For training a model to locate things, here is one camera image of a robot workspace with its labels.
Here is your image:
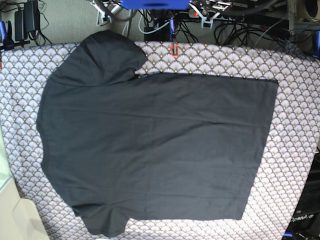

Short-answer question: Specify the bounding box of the beige cabinet corner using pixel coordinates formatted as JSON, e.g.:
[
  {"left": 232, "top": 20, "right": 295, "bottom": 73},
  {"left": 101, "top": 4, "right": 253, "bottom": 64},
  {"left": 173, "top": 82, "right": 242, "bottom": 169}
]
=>
[{"left": 0, "top": 137, "right": 49, "bottom": 240}]

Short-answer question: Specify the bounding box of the dark T-shirt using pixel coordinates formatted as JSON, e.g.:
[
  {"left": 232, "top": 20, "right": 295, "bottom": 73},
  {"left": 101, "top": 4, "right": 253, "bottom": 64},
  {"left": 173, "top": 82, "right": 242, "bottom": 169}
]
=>
[{"left": 36, "top": 30, "right": 279, "bottom": 238}]

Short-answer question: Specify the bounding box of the fan-patterned tablecloth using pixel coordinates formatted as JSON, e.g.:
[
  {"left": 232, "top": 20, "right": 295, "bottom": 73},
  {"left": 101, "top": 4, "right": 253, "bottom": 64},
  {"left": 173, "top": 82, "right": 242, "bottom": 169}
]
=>
[{"left": 0, "top": 41, "right": 320, "bottom": 240}]

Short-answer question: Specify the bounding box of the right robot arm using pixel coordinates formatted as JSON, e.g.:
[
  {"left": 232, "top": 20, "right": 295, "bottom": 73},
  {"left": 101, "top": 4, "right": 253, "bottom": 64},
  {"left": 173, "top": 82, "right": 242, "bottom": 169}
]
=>
[{"left": 89, "top": 0, "right": 123, "bottom": 27}]

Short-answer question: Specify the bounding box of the black OpenArm box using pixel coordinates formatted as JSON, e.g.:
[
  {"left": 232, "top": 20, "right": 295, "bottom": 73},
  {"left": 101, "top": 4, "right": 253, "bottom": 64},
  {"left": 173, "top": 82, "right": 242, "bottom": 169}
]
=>
[{"left": 282, "top": 152, "right": 320, "bottom": 240}]

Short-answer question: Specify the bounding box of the black power strip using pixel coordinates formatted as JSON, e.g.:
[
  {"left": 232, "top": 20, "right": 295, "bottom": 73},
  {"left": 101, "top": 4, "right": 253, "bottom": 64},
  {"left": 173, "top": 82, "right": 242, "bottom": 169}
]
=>
[{"left": 187, "top": 8, "right": 232, "bottom": 21}]

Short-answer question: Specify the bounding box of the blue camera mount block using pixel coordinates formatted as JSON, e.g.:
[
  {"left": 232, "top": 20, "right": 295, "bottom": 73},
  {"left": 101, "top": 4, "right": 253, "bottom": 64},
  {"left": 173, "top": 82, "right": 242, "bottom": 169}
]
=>
[{"left": 121, "top": 0, "right": 190, "bottom": 10}]

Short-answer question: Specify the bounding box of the orange table clamp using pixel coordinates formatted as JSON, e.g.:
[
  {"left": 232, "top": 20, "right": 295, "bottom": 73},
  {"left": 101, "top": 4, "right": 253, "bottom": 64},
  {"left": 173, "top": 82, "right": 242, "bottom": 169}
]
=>
[{"left": 170, "top": 42, "right": 179, "bottom": 58}]

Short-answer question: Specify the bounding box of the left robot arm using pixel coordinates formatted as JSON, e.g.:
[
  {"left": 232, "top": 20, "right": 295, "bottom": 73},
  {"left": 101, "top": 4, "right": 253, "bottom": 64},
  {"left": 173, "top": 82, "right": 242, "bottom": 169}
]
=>
[{"left": 188, "top": 0, "right": 233, "bottom": 29}]

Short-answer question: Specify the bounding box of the black power adapter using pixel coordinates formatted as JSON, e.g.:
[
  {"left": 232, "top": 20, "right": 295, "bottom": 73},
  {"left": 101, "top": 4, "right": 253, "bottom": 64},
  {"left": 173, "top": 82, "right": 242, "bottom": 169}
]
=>
[{"left": 23, "top": 0, "right": 40, "bottom": 33}]

